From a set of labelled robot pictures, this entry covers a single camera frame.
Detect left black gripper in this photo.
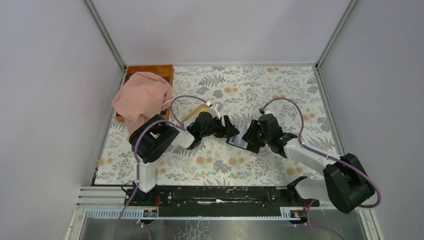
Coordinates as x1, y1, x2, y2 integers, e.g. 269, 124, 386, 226
200, 115, 239, 139

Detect black card holder wallet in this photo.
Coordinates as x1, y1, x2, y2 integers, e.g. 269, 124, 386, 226
226, 126, 261, 154

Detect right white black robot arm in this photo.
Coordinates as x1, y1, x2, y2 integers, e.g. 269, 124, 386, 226
242, 113, 378, 214

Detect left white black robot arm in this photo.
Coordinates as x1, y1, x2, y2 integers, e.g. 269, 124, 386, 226
128, 111, 240, 206

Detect beige oval tray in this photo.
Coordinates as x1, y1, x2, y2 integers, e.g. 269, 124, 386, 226
180, 102, 216, 126

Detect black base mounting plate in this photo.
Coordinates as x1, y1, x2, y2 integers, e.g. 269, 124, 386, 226
124, 185, 312, 218

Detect wooden compartment box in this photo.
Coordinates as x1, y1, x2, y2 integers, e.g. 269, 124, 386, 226
120, 64, 175, 106

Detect pink cloth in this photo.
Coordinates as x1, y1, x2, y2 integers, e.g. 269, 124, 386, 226
112, 72, 171, 135

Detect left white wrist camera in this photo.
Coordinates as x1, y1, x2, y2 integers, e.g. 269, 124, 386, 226
206, 101, 223, 119

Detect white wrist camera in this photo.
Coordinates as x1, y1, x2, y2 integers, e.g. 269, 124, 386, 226
258, 108, 275, 120
206, 101, 223, 119

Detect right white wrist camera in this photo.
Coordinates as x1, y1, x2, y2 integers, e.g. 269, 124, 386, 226
258, 108, 275, 120

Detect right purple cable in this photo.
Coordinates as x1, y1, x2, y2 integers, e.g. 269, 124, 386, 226
259, 97, 382, 210

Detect aluminium front rail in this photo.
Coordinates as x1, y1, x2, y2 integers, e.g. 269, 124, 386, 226
85, 206, 302, 221

